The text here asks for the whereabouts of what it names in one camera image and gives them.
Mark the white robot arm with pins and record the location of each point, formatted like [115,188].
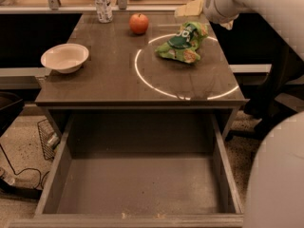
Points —
[275,194]

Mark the black office chair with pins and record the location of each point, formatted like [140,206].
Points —
[286,66]

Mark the red apple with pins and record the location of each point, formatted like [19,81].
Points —
[138,23]

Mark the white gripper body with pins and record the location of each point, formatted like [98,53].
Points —
[218,10]

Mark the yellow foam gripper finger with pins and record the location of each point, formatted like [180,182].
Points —
[193,8]

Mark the open grey top drawer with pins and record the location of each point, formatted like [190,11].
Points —
[139,171]

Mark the white paper bowl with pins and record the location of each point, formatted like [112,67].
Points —
[65,58]

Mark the black bin at left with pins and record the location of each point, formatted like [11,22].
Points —
[11,106]

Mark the black wire mesh basket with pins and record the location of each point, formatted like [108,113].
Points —
[49,139]

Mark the green rice chip bag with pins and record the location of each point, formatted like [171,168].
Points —
[184,44]

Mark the clear plastic water bottle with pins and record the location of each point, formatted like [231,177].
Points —
[104,10]

